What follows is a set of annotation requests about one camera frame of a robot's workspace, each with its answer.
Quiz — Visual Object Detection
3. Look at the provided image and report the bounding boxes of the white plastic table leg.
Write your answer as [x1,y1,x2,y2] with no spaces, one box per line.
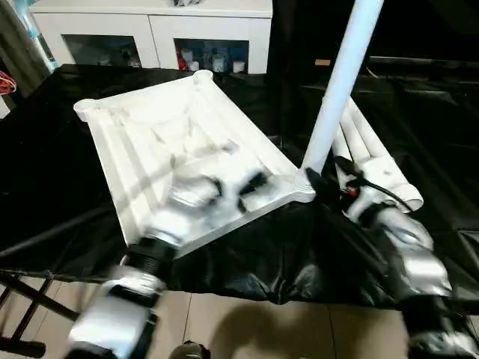
[347,97,427,213]
[332,125,359,190]
[339,110,381,164]
[301,0,385,177]

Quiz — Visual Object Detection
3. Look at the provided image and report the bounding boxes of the white plastic table top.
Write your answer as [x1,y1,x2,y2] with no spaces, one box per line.
[73,69,318,260]

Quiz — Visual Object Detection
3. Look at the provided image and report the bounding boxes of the red box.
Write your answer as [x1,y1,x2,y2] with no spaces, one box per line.
[175,46,189,71]

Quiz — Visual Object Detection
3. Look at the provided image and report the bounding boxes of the black horizontal bar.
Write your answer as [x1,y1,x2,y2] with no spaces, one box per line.
[367,55,479,75]

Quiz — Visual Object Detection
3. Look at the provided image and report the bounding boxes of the black plastic mat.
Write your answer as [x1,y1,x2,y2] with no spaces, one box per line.
[0,63,479,311]

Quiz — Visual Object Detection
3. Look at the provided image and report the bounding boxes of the white glass-door cabinet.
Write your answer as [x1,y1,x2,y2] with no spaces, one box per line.
[28,0,273,75]

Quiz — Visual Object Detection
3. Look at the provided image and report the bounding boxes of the dark furniture with brass label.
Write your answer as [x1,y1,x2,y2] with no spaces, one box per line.
[267,0,479,76]

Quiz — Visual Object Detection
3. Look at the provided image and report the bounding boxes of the red orange clothes hangers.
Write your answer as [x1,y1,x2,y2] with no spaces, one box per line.
[0,70,19,95]

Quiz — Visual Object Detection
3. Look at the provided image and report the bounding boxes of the grey curtain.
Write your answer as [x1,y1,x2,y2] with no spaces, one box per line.
[0,0,49,99]

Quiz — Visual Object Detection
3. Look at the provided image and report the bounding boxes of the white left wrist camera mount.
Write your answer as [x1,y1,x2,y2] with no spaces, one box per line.
[174,174,228,212]

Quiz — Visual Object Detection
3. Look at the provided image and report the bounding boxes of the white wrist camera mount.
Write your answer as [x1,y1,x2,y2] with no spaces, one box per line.
[347,155,404,222]
[174,174,228,212]

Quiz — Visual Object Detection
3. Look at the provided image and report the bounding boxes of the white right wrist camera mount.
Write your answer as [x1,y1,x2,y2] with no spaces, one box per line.
[347,155,404,222]

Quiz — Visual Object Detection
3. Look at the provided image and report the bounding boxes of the black folding table frame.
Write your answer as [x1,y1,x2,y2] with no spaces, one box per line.
[0,274,80,357]

